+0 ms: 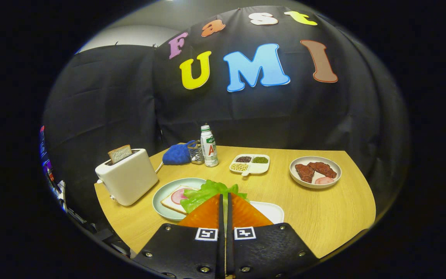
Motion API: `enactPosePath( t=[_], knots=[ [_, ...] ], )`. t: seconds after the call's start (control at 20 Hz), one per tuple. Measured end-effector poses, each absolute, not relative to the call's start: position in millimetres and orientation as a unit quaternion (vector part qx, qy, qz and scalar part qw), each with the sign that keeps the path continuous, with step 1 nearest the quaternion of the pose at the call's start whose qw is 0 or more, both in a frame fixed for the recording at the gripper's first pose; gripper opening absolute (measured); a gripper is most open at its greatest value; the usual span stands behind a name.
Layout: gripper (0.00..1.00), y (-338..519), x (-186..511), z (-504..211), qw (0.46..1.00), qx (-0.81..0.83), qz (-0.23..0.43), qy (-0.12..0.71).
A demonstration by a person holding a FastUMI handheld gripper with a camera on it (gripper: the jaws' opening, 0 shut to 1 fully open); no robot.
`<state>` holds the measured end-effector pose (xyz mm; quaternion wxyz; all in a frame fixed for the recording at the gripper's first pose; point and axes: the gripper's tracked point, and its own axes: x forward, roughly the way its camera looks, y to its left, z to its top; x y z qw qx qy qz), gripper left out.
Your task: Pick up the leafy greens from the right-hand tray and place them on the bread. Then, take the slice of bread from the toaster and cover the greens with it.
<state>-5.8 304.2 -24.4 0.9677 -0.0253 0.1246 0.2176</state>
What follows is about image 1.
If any red meat piece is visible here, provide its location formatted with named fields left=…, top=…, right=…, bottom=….
left=309, top=162, right=337, bottom=179
left=295, top=163, right=315, bottom=183

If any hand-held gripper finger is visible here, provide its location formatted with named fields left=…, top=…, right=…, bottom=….
left=133, top=193, right=226, bottom=279
left=226, top=193, right=320, bottom=279

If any metal wire holder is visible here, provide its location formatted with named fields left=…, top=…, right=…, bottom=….
left=187, top=140, right=205, bottom=165

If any black backdrop cloth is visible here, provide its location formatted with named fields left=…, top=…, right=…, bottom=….
left=42, top=5, right=409, bottom=217

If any white bread slice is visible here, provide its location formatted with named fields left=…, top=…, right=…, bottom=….
left=160, top=185, right=198, bottom=215

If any pale green plate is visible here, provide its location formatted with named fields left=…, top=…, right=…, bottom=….
left=152, top=177, right=208, bottom=222

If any white divided dish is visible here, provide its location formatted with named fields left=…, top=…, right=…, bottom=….
left=229, top=154, right=270, bottom=176

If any white rectangular plate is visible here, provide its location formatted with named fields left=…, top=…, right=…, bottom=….
left=248, top=201, right=285, bottom=225

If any blue cloth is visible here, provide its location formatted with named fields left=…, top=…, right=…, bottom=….
left=162, top=142, right=196, bottom=166

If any white bottle green cap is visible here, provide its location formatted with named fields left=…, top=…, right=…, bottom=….
left=201, top=125, right=219, bottom=167

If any white round plate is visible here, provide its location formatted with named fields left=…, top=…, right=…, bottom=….
left=289, top=156, right=342, bottom=189

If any green lettuce leaf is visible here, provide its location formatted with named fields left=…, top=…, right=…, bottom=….
left=180, top=179, right=250, bottom=214

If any white toaster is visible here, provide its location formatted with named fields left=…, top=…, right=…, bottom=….
left=95, top=148, right=159, bottom=207

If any toasted bread slice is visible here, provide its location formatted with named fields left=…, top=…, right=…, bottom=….
left=108, top=145, right=133, bottom=164

